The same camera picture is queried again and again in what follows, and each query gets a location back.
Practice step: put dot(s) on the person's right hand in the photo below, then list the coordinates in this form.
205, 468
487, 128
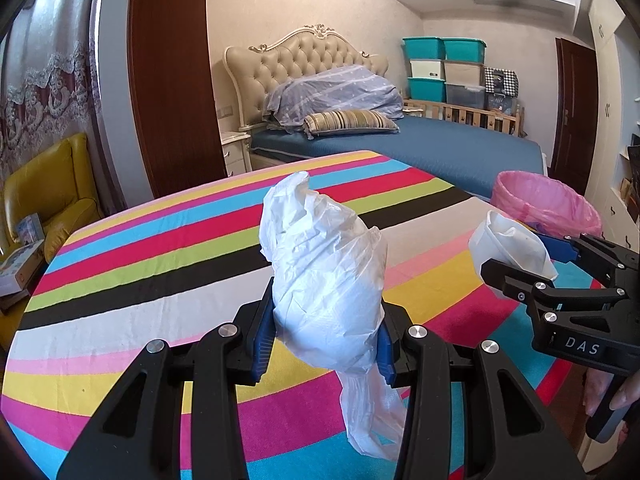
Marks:
627, 397

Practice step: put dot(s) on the beige tufted headboard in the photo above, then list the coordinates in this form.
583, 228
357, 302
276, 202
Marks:
260, 75

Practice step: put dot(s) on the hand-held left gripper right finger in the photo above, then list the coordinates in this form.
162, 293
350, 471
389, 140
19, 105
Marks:
386, 360

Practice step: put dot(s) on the dark red wooden partition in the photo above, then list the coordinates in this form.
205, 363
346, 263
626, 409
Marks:
175, 85

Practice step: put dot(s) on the pink bin with pink liner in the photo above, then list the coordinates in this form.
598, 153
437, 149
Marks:
540, 200

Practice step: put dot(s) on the teal storage box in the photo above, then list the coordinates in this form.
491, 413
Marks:
464, 50
423, 48
426, 90

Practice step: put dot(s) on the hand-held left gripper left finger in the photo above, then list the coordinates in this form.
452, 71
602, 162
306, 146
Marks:
263, 350

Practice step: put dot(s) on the clear grey storage box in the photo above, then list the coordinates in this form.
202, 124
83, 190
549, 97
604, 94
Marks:
465, 96

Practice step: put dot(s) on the striped brown pillow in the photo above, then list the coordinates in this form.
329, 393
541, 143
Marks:
350, 121

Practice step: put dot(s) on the white nightstand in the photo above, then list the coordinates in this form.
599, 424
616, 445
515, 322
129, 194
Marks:
235, 152

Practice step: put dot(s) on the patterned lace curtain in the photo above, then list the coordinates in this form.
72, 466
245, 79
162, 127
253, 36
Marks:
55, 60

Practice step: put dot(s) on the grey blue duvet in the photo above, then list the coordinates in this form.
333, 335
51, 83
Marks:
340, 92

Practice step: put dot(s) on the beige storage box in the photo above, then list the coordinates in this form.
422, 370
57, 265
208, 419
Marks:
463, 74

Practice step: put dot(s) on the brown book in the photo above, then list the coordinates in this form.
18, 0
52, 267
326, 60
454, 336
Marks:
12, 305

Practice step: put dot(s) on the yellow leather armchair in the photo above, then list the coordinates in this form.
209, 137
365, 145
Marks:
65, 195

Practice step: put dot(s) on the white plastic bag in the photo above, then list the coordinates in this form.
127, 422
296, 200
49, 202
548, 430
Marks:
325, 285

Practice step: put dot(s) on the white storage box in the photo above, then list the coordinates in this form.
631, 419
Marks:
427, 70

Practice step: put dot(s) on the small blue white box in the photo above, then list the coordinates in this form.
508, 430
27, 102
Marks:
30, 230

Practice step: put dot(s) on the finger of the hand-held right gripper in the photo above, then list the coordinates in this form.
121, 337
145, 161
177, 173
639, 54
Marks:
510, 277
560, 249

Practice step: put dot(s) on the dark bag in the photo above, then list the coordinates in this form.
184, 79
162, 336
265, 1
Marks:
502, 105

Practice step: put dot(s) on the black white checkered bag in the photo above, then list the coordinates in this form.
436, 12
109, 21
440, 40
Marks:
501, 81

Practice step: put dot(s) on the wooden crib rail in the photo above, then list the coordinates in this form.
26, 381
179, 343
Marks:
465, 115

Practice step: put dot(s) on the bed with blue sheet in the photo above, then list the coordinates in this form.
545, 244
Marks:
450, 150

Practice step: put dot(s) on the white wardrobe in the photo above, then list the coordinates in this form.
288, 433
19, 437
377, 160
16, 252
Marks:
610, 85

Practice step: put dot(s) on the brown wooden door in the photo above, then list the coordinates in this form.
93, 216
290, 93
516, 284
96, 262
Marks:
577, 120

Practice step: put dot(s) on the wall socket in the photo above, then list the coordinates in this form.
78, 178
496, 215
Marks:
225, 110

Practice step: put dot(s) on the flat white box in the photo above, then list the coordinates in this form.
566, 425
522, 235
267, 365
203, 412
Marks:
20, 267

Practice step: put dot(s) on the striped colourful tablecloth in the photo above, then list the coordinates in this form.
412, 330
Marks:
150, 270

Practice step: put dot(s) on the white wrapper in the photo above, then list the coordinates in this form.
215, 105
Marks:
510, 245

